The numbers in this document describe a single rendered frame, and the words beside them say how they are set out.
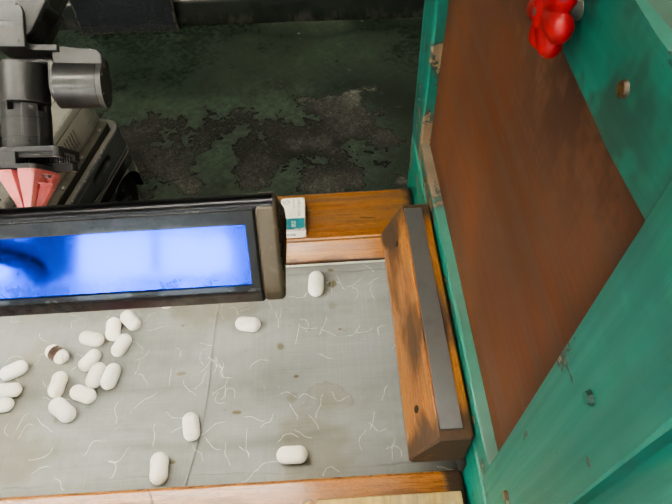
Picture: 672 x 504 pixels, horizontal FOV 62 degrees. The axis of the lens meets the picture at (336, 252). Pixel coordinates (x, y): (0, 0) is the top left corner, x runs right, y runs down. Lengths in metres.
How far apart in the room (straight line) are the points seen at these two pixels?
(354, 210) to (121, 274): 0.48
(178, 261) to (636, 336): 0.28
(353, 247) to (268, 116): 1.47
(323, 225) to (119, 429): 0.38
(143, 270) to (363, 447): 0.37
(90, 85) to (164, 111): 1.59
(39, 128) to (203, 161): 1.34
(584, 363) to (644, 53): 0.15
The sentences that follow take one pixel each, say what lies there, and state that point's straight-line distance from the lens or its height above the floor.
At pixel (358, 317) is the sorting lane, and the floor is 0.74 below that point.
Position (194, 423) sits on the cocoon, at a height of 0.76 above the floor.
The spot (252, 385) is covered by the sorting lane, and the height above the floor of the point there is 0.74.
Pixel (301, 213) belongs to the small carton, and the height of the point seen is 0.78.
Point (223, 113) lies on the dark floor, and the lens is 2.27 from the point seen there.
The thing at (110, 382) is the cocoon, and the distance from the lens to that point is 0.75.
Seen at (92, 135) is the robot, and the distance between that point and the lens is 1.73.
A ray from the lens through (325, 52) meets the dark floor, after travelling 2.53.
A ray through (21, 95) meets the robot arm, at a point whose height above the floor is 0.98.
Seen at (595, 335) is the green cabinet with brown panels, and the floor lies 1.14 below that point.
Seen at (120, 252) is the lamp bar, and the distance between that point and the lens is 0.41.
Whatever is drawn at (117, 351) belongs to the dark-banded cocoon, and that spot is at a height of 0.76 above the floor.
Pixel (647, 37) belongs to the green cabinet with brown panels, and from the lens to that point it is 0.26.
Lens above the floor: 1.39
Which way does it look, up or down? 53 degrees down
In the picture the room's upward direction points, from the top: 3 degrees counter-clockwise
